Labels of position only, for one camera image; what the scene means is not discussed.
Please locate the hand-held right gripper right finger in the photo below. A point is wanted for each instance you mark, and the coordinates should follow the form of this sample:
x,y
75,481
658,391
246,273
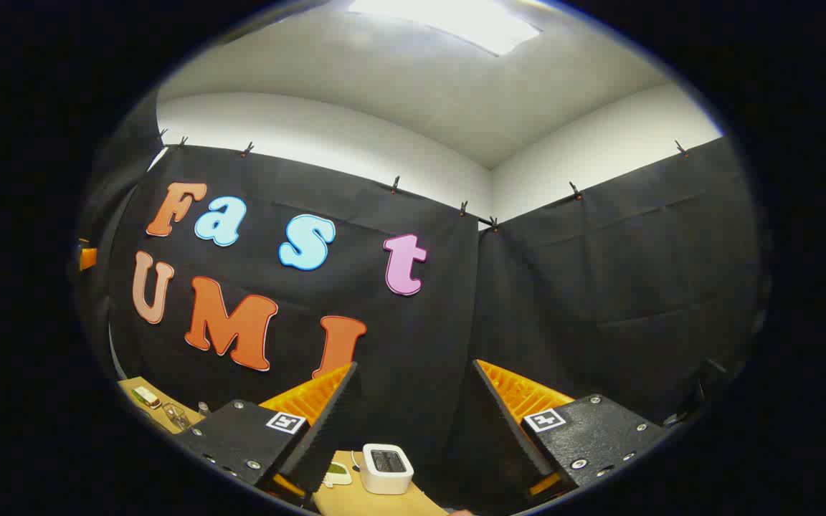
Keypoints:
x,y
510,437

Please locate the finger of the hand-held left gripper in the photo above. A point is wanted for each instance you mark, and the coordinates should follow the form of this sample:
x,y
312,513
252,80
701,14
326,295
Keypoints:
x,y
87,258

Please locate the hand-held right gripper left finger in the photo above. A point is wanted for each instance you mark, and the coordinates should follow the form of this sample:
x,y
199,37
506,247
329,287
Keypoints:
x,y
327,430

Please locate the white seasoning tray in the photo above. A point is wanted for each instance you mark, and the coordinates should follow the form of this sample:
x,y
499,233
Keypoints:
x,y
338,473

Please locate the white toaster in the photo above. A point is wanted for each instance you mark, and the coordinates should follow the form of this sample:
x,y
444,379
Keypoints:
x,y
386,469

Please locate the black backdrop cloth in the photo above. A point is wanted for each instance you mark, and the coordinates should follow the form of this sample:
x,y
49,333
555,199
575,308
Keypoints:
x,y
420,344

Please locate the sandwich with lettuce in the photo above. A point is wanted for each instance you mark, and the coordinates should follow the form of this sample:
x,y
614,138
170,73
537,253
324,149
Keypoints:
x,y
146,396

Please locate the row of black cloth clips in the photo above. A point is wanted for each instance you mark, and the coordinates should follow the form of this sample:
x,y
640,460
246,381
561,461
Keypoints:
x,y
395,185

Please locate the ceiling light panel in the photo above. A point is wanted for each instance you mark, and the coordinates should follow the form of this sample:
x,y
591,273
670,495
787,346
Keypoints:
x,y
449,21

